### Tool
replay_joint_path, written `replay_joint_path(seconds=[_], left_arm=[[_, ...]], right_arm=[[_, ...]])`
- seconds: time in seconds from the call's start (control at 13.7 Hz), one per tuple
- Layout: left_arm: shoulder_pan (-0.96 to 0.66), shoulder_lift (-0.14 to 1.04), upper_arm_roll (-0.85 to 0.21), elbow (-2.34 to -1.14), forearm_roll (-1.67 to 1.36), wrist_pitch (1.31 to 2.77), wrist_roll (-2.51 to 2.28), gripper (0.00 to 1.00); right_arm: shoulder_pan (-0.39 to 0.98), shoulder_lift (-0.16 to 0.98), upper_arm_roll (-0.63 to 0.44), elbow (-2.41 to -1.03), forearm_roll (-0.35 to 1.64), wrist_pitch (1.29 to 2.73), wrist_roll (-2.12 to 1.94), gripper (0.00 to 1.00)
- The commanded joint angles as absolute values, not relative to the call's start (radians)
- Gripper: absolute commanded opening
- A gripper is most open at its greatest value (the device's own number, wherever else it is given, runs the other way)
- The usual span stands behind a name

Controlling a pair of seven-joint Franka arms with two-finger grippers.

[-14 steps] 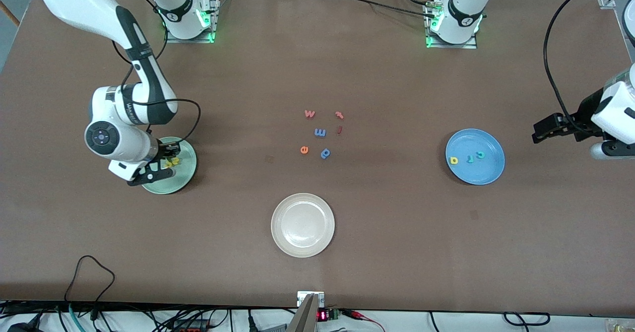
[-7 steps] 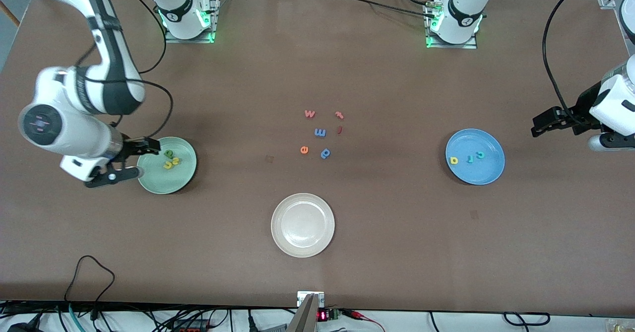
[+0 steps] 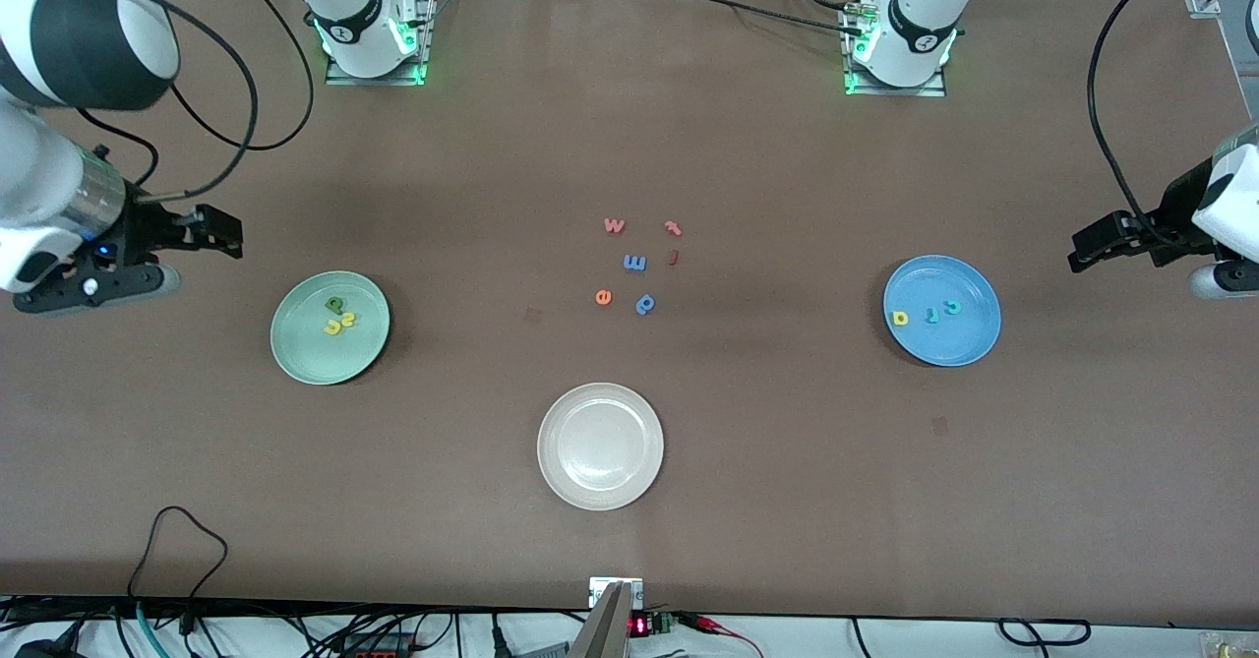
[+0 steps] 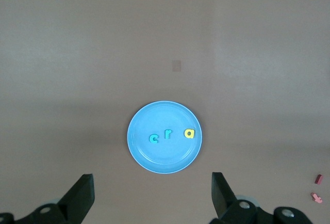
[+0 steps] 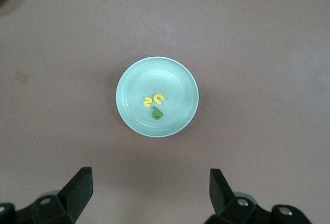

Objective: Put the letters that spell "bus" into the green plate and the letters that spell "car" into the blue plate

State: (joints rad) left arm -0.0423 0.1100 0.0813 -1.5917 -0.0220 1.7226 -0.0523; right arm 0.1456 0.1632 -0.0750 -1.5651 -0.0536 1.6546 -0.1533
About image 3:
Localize grey metal camera post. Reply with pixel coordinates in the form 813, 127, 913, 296
569, 581, 633, 658

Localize white mounting bracket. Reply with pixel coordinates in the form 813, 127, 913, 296
588, 576, 645, 610

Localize long black table cable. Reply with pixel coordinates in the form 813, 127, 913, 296
644, 0, 867, 35

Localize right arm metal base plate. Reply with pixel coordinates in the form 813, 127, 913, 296
325, 0, 436, 87

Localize green plate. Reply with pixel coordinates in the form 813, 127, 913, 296
270, 270, 391, 387

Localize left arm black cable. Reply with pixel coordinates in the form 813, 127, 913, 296
1087, 0, 1259, 246

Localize blue plate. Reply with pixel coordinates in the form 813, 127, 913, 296
882, 254, 1002, 368

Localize thin black looped cable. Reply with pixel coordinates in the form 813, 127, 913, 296
126, 506, 229, 631

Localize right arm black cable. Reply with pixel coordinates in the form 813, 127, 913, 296
74, 0, 316, 202

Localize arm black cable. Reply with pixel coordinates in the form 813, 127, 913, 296
74, 0, 316, 202
1087, 0, 1259, 246

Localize red wire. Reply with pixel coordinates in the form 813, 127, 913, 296
689, 614, 766, 658

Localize beige plate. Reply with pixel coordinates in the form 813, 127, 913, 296
537, 383, 665, 512

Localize black coiled cable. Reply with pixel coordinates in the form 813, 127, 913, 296
998, 618, 1093, 647

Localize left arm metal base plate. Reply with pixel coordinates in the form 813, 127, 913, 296
841, 0, 947, 98

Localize teal cable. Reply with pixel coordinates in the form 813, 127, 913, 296
136, 601, 166, 658

